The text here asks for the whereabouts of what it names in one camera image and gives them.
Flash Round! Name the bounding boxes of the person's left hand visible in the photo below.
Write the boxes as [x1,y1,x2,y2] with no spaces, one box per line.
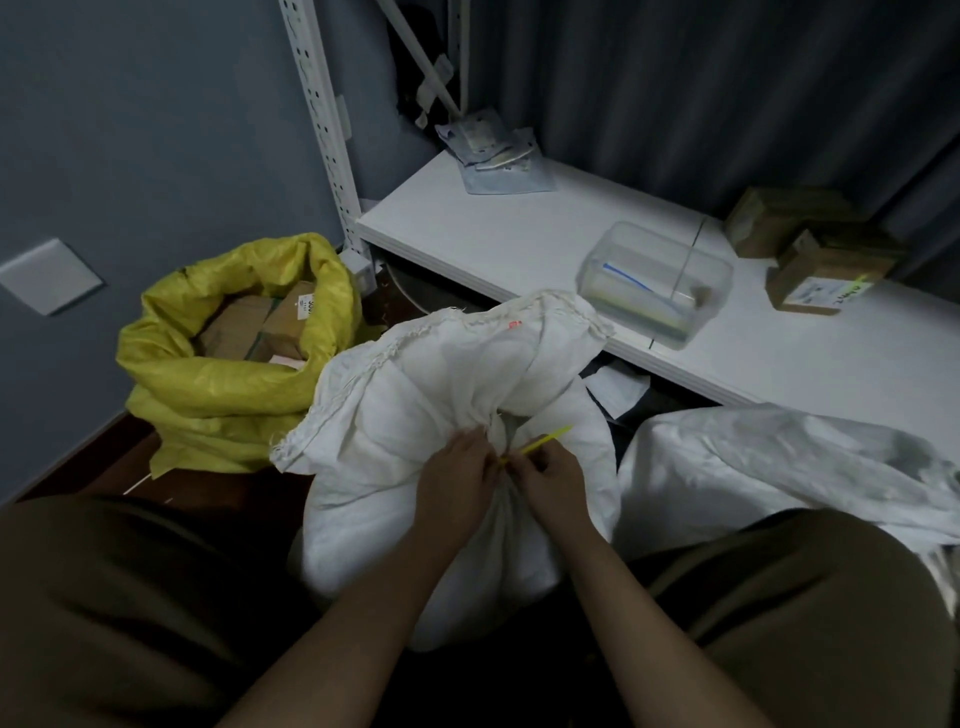
[414,426,505,548]

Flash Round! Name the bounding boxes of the person's right hand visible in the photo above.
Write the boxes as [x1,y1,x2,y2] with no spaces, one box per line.
[504,438,595,540]

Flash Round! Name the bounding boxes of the yellow cable tie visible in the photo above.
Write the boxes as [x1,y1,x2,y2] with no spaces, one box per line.
[501,425,574,465]

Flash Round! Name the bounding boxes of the white woven sack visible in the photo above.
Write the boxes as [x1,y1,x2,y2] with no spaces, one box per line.
[613,402,960,616]
[270,289,624,652]

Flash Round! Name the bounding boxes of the person's right forearm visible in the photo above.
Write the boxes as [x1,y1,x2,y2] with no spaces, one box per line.
[555,521,774,728]

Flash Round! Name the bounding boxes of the person's left forearm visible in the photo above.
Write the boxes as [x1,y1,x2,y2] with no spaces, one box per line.
[217,525,474,728]

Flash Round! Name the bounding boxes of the white paper sheet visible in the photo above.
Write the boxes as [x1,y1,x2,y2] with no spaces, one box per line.
[583,363,652,421]

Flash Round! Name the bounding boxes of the clear plastic container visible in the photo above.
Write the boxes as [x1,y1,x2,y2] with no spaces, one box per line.
[575,220,735,351]

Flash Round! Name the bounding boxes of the brown cardboard box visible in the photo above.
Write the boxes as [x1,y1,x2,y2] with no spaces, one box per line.
[255,281,318,363]
[196,294,280,361]

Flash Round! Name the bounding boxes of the yellow woven sack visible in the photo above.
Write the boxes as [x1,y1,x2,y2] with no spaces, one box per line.
[116,232,365,479]

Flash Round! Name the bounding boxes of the pile of plastic mailer bags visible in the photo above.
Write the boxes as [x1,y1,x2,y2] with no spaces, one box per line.
[435,107,558,196]

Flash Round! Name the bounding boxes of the white shelf board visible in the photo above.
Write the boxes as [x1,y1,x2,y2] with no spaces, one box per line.
[354,148,960,444]

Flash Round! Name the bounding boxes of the small brown parcel box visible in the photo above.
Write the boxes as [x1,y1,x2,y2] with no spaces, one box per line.
[723,186,864,259]

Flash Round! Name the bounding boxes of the labelled brown parcel box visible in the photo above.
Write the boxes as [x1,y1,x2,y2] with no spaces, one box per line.
[765,225,909,316]

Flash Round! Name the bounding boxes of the person's brown trousers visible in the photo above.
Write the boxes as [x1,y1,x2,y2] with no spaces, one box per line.
[0,491,960,728]

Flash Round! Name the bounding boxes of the dark curtain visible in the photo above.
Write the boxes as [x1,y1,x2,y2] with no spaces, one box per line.
[457,0,960,301]

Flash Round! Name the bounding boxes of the white perforated shelf post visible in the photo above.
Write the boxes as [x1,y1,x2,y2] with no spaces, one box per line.
[277,0,376,294]

